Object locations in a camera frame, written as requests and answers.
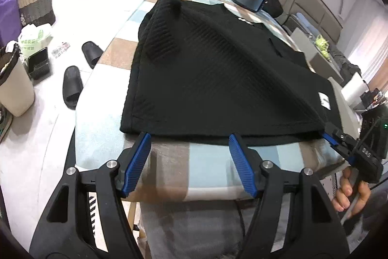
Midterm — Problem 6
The black knit sweater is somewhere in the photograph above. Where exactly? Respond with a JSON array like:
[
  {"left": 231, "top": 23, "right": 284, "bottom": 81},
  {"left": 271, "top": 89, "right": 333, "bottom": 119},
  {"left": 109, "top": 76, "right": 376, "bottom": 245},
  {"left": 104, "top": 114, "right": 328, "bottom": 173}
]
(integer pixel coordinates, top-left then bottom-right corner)
[{"left": 120, "top": 0, "right": 342, "bottom": 146}]

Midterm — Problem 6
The person's right hand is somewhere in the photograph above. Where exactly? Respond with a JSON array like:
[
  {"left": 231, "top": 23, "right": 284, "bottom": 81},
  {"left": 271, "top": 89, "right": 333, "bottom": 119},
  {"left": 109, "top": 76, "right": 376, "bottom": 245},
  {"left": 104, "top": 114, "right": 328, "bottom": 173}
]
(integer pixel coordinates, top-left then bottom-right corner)
[{"left": 331, "top": 167, "right": 371, "bottom": 219}]

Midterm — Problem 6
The plaid blanket brown blue white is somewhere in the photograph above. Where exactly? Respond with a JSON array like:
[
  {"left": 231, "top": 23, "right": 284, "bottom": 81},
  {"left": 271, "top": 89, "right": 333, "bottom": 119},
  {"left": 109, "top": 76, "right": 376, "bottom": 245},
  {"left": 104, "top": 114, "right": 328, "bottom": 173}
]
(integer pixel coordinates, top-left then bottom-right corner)
[{"left": 75, "top": 0, "right": 345, "bottom": 202}]

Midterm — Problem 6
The black slipper near bed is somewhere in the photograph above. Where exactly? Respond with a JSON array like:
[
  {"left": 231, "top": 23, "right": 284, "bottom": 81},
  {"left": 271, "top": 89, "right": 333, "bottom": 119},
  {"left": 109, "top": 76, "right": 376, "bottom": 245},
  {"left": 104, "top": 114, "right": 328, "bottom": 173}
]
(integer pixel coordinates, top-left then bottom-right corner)
[{"left": 63, "top": 66, "right": 83, "bottom": 110}]

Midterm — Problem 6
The yellow-green plush toy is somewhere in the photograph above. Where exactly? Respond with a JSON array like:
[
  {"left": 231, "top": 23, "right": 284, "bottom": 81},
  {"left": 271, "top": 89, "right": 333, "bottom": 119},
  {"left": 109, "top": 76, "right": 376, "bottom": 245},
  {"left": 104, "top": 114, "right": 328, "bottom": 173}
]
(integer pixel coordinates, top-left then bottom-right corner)
[{"left": 315, "top": 34, "right": 331, "bottom": 60}]

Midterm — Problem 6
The black slipper far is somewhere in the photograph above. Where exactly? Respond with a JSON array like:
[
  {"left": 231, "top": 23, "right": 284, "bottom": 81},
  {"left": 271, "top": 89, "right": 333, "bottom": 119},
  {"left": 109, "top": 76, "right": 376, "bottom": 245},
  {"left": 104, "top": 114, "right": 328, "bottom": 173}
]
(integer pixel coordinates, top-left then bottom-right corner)
[{"left": 81, "top": 42, "right": 104, "bottom": 69}]

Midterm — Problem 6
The beige trash bin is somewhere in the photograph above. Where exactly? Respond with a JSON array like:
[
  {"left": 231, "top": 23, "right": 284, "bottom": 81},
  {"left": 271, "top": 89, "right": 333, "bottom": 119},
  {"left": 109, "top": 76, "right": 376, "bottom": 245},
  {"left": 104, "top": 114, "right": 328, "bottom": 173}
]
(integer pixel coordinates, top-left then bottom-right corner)
[{"left": 0, "top": 41, "right": 35, "bottom": 117}]

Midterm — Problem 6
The black plastic tray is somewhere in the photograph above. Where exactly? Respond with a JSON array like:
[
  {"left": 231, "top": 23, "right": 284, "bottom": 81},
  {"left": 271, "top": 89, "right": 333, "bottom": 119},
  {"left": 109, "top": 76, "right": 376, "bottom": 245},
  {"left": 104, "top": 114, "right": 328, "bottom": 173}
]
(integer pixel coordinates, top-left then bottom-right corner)
[{"left": 28, "top": 47, "right": 51, "bottom": 80}]

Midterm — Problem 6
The paper leaflet on floor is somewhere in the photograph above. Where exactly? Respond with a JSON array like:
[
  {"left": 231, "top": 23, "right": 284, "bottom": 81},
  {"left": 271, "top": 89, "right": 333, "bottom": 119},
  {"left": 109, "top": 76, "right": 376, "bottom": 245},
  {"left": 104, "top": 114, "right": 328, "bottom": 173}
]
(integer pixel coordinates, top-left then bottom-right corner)
[{"left": 51, "top": 42, "right": 70, "bottom": 58}]

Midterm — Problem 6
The white green plastic bag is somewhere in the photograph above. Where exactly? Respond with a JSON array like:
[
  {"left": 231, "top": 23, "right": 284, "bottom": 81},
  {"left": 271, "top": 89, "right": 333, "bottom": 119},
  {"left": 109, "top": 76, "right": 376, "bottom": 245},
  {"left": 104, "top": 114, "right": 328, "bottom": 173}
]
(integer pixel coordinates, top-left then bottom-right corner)
[{"left": 18, "top": 24, "right": 53, "bottom": 58}]

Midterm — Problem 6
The purple bag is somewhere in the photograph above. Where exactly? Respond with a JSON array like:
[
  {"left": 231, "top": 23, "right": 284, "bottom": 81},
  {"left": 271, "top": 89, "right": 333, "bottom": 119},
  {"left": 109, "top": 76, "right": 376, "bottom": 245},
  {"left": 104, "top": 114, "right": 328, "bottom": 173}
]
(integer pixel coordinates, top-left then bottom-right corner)
[{"left": 0, "top": 0, "right": 22, "bottom": 47}]

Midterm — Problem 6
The woven basket bag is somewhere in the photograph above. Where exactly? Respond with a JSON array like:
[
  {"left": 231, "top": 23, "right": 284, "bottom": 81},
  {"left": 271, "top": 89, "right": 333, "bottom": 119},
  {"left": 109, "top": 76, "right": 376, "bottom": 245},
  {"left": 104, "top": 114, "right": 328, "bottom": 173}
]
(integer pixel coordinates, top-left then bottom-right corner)
[{"left": 17, "top": 0, "right": 56, "bottom": 27}]

